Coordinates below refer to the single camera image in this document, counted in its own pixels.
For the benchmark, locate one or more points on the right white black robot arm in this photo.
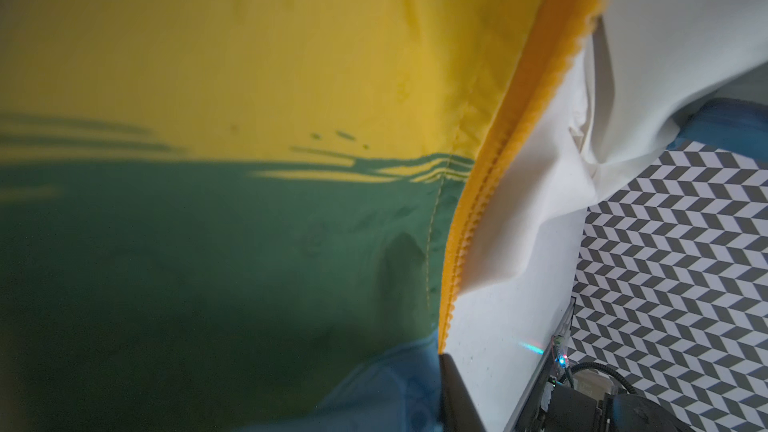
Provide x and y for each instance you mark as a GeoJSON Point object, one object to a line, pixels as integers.
{"type": "Point", "coordinates": [557, 405]}

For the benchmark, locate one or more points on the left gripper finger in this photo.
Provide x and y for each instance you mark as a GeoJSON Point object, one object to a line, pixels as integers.
{"type": "Point", "coordinates": [458, 412]}

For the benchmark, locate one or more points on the rainbow coloured jacket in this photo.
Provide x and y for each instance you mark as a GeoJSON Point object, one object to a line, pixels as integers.
{"type": "Point", "coordinates": [222, 215]}

